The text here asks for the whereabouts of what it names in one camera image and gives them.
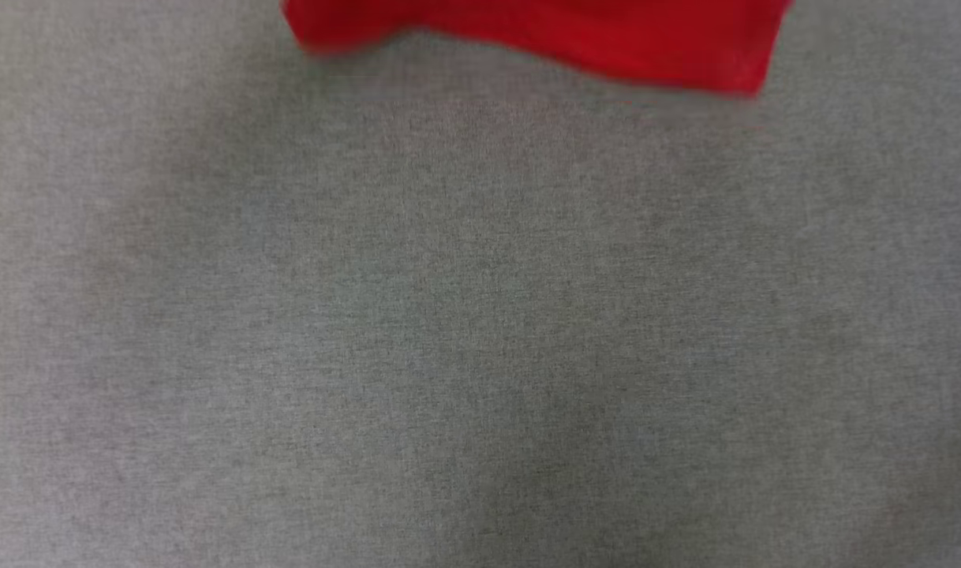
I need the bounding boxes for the red and white garment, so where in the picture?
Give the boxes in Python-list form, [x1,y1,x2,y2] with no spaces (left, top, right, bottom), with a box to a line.
[279,0,793,97]

